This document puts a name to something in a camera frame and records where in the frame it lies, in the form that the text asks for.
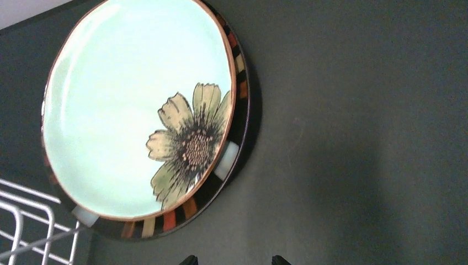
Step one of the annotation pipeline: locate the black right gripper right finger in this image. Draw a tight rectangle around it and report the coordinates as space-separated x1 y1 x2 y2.
272 255 291 265

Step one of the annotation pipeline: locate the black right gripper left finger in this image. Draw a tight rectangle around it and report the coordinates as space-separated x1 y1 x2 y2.
179 255 198 265

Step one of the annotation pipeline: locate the white wire dish rack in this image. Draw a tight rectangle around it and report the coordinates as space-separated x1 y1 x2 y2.
1 174 93 264

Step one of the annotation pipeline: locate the mint green flower plate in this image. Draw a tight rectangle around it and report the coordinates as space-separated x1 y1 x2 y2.
41 0 238 222

